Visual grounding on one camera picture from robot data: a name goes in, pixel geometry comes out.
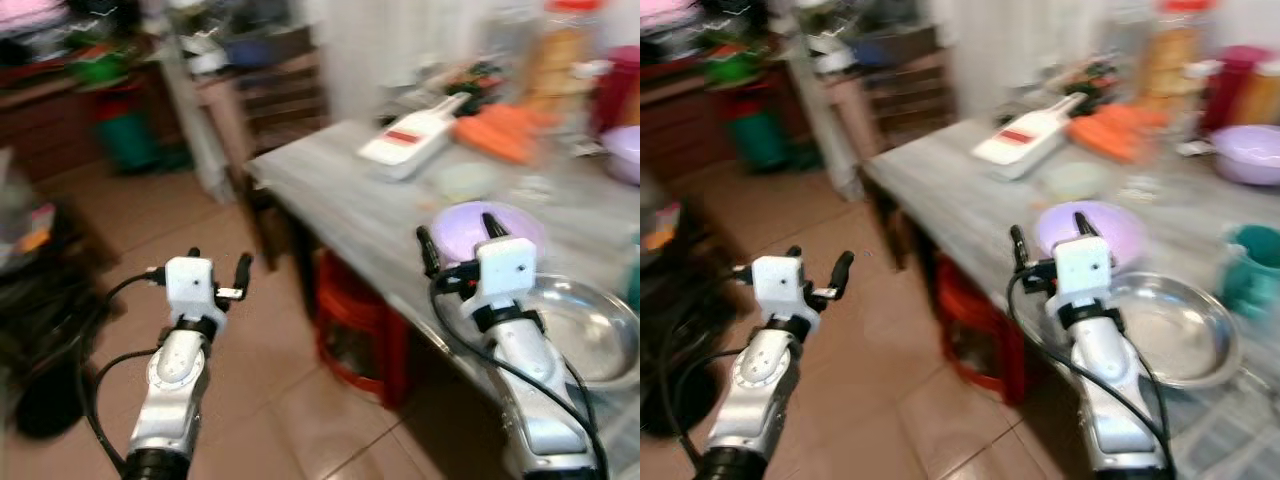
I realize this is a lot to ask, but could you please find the large lilac plastic bowl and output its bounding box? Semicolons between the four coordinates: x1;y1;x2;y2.
1033;200;1149;277
430;200;550;273

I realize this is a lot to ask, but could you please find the small green-lidded clear container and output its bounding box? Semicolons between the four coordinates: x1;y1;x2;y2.
435;160;500;202
1040;160;1110;202

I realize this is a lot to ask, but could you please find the clear drinking glass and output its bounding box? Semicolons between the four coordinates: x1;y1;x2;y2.
510;118;563;207
1120;118;1178;207

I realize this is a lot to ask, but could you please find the red plastic stool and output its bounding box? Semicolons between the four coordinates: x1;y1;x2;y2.
934;254;1027;403
314;250;412;407

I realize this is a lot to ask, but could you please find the orange carrot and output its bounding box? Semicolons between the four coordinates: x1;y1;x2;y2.
470;108;547;151
453;118;537;167
1065;118;1147;165
1102;103;1167;133
492;103;557;135
1082;108;1157;150

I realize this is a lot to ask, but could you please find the white slicer with red label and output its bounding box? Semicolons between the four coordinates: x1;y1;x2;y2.
972;93;1087;181
357;93;471;182

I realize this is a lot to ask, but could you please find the green bucket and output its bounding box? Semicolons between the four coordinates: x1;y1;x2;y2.
95;100;163;173
727;100;796;173

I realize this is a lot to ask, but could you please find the stainless steel plate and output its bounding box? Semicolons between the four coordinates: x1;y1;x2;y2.
1104;271;1245;390
514;275;641;392

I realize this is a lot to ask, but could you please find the green snack package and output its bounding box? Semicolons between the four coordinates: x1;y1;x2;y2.
455;62;512;107
1075;62;1127;103

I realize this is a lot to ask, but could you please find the small lilac plastic bowl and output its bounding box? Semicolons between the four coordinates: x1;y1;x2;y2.
600;125;641;189
1210;124;1280;189

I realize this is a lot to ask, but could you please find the black bag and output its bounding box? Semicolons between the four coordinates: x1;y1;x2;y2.
640;205;723;439
0;200;113;443

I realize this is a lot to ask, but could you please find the dark wooden cabinet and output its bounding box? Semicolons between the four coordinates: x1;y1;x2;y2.
0;28;333;183
640;28;963;183

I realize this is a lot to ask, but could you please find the red-lidded cracker jar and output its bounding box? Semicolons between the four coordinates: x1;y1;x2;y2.
540;0;607;117
1150;0;1217;113

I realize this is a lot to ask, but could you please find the dark red canister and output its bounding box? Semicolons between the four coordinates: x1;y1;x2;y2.
598;45;641;137
1203;45;1263;132

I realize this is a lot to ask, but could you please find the white hanging towel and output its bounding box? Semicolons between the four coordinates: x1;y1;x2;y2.
308;0;473;119
925;0;1091;117

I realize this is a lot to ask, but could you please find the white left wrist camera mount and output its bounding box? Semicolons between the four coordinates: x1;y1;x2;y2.
164;257;217;324
750;255;802;322

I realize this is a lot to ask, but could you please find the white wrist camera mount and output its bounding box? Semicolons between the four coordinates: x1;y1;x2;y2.
750;255;802;322
164;257;217;324
1052;236;1114;307
472;237;537;312

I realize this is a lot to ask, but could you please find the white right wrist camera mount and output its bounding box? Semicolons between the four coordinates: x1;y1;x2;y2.
472;237;537;312
1052;236;1114;307

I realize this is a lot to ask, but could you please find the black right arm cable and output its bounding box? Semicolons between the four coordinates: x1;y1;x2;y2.
429;274;609;477
1008;272;1179;475

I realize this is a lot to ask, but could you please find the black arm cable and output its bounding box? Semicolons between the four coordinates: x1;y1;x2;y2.
429;274;609;477
77;274;169;473
1008;272;1179;475
655;274;753;473

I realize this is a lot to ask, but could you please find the white post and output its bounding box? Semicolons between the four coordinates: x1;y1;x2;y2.
155;20;237;203
785;20;863;201

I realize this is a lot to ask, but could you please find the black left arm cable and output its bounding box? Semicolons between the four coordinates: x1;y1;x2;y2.
77;274;169;473
655;274;753;473

